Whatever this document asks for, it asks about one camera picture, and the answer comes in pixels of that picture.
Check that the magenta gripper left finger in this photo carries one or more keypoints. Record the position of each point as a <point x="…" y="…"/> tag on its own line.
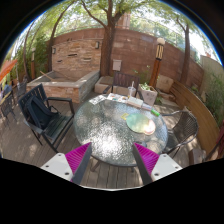
<point x="70" y="166"/>

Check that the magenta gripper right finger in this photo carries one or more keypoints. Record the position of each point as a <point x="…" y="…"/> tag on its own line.
<point x="152" y="166"/>

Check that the round green mouse pad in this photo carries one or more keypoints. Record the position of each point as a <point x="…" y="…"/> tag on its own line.
<point x="137" y="122"/>

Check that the round glass patio table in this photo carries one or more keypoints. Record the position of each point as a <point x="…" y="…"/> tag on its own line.
<point x="111" y="138"/>

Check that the black wicker chair right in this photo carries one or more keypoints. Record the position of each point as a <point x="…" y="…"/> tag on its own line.
<point x="183" y="132"/>

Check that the black slatted chair left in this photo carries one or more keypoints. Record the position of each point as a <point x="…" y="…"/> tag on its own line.
<point x="58" y="125"/>

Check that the stacked books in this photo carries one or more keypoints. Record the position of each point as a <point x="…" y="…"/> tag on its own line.
<point x="135" y="102"/>

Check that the black backpack on chair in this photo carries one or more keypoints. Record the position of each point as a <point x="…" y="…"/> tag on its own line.
<point x="38" y="113"/>

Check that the white paper sheet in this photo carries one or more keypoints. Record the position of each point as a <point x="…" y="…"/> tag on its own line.
<point x="97" y="99"/>

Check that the white planter with plant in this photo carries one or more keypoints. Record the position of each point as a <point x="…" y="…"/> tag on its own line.
<point x="149" y="94"/>

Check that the curved wooden bench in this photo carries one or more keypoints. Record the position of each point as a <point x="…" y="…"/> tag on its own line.
<point x="208" y="128"/>

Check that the clear plastic cup with straw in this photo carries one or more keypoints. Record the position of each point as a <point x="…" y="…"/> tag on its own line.
<point x="131" y="90"/>

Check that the dark wooden chair behind table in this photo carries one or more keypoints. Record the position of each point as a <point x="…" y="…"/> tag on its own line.
<point x="121" y="83"/>

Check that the small black chair far left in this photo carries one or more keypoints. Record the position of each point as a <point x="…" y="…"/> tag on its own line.
<point x="6" y="109"/>

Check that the orange umbrella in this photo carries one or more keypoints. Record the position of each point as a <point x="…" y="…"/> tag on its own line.
<point x="7" y="67"/>

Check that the central tree trunk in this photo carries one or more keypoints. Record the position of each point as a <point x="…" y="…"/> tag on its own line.
<point x="107" y="41"/>

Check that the wooden lamp post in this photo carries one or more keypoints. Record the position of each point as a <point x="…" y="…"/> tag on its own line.
<point x="159" y="56"/>

